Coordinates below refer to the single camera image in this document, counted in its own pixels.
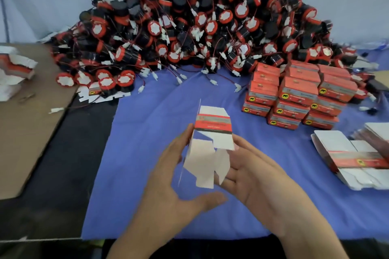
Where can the person's left hand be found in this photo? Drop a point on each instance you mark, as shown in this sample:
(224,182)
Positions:
(161,207)

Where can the person's right hand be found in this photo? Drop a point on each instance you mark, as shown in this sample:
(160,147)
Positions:
(270,189)

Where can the orange white paper box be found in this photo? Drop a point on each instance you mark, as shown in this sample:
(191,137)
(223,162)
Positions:
(265,78)
(320,120)
(210,143)
(334,71)
(304,70)
(267,69)
(256,109)
(298,90)
(290,110)
(262,93)
(328,106)
(337,87)
(284,121)

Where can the stack of paper boxes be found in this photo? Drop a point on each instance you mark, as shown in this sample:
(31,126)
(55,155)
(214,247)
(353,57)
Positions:
(15,73)
(355,158)

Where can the pile of black red buzzers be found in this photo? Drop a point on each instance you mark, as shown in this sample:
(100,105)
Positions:
(194,25)

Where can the person's left forearm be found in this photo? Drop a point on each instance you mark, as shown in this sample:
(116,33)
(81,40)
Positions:
(131,253)

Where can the blue cloth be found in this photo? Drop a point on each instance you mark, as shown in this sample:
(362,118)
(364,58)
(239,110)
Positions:
(134,134)

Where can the brown cardboard sheet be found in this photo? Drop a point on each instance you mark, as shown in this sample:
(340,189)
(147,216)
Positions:
(24,140)
(381,78)

